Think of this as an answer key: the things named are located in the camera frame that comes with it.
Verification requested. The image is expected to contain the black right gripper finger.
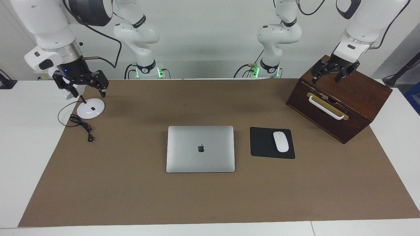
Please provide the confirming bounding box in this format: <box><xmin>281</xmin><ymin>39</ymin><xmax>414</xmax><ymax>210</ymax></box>
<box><xmin>88</xmin><ymin>70</ymin><xmax>109</xmax><ymax>98</ymax></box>
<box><xmin>52</xmin><ymin>72</ymin><xmax>80</xmax><ymax>99</ymax></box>

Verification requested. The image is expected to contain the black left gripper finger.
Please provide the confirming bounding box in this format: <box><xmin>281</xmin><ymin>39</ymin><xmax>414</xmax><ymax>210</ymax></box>
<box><xmin>335</xmin><ymin>62</ymin><xmax>360</xmax><ymax>83</ymax></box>
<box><xmin>312</xmin><ymin>60</ymin><xmax>330</xmax><ymax>84</ymax></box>

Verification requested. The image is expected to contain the silver laptop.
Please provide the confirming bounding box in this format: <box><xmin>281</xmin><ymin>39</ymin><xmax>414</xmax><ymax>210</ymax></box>
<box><xmin>166</xmin><ymin>126</ymin><xmax>236</xmax><ymax>173</ymax></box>

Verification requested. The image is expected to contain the dark wooden box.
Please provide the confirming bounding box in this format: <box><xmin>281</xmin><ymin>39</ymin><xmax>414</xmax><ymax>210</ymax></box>
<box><xmin>286</xmin><ymin>55</ymin><xmax>393</xmax><ymax>145</ymax></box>

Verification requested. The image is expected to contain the white desk lamp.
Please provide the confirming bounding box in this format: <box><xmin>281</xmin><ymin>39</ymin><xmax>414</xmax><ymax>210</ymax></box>
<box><xmin>48</xmin><ymin>67</ymin><xmax>105</xmax><ymax>120</ymax></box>

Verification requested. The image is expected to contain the black tripod leg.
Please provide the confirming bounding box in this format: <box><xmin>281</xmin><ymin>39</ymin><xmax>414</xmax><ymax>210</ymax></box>
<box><xmin>383</xmin><ymin>52</ymin><xmax>420</xmax><ymax>87</ymax></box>

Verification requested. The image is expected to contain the black stand foot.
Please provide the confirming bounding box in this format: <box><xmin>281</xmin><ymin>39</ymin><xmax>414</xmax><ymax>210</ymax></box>
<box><xmin>0</xmin><ymin>69</ymin><xmax>17</xmax><ymax>89</ymax></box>

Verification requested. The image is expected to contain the blue crate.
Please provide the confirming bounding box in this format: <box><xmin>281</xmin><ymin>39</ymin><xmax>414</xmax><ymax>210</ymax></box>
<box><xmin>404</xmin><ymin>82</ymin><xmax>420</xmax><ymax>116</ymax></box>

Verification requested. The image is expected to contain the white computer mouse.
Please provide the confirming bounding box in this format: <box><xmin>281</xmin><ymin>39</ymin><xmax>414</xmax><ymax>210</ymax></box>
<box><xmin>273</xmin><ymin>131</ymin><xmax>289</xmax><ymax>153</ymax></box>

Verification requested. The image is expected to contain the black mouse pad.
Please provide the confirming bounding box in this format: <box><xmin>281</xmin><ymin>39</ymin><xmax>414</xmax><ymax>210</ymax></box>
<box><xmin>250</xmin><ymin>127</ymin><xmax>296</xmax><ymax>160</ymax></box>

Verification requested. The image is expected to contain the brown table mat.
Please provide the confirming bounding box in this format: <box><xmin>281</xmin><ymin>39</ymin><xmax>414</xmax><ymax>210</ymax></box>
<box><xmin>18</xmin><ymin>79</ymin><xmax>420</xmax><ymax>227</ymax></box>

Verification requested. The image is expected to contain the brass handle backplate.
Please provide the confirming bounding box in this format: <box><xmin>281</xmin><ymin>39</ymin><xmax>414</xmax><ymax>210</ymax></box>
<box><xmin>307</xmin><ymin>92</ymin><xmax>349</xmax><ymax>121</ymax></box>

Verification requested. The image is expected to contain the black right arm base cable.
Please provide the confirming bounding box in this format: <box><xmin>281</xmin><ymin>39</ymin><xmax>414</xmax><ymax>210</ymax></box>
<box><xmin>124</xmin><ymin>63</ymin><xmax>137</xmax><ymax>79</ymax></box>

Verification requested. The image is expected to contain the black arm base cable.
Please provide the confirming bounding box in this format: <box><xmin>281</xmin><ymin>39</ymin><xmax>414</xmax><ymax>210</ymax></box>
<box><xmin>234</xmin><ymin>49</ymin><xmax>264</xmax><ymax>78</ymax></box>
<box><xmin>124</xmin><ymin>63</ymin><xmax>137</xmax><ymax>79</ymax></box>

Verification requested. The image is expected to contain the white box handle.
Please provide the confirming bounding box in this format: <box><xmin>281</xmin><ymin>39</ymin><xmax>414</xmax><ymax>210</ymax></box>
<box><xmin>308</xmin><ymin>96</ymin><xmax>345</xmax><ymax>120</ymax></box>

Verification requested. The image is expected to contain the black lamp power cable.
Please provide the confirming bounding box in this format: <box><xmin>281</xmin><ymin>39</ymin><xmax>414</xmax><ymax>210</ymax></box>
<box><xmin>58</xmin><ymin>101</ymin><xmax>94</xmax><ymax>142</ymax></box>

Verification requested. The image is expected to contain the black left arm base cable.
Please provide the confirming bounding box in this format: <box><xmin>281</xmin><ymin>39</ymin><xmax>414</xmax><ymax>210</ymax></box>
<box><xmin>234</xmin><ymin>49</ymin><xmax>264</xmax><ymax>78</ymax></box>

